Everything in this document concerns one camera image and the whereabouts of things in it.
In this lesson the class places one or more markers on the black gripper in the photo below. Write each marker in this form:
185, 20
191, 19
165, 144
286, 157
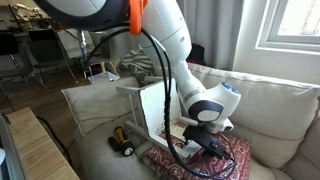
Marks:
206, 155

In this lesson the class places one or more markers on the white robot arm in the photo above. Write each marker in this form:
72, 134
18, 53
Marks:
166, 26

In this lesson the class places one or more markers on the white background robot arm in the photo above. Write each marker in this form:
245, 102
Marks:
23, 11

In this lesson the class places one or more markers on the beige sofa back cushion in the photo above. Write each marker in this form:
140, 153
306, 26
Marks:
308, 153
273, 106

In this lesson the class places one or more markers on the beige fabric sofa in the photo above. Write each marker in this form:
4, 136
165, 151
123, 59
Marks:
100, 160

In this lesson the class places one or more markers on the grey office chair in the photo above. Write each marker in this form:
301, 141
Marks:
100, 60

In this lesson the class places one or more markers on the black folding chair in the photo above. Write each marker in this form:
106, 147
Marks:
8, 43
45, 50

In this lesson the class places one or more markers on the red patterned cushion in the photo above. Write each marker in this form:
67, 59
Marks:
241, 153

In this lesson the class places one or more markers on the yellow black flashlight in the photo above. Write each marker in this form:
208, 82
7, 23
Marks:
121, 140

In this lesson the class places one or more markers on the black hat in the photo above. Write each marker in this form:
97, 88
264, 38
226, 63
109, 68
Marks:
200, 55

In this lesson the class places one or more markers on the grey white striped blanket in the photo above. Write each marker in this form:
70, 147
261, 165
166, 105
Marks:
133, 63

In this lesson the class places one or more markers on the beige throw pillow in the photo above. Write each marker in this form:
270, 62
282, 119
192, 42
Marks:
96, 103

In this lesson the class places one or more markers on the clear plastic storage box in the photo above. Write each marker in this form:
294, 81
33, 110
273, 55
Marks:
103, 77

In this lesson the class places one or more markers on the grey curtain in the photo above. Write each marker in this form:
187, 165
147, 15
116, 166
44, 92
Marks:
123, 46
216, 26

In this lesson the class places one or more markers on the white framed window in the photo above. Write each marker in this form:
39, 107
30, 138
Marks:
266, 40

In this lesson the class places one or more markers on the light wooden table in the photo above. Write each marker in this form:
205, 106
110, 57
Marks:
36, 146

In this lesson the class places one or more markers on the grey metal rail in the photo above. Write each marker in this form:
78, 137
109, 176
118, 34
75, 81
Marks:
8, 150

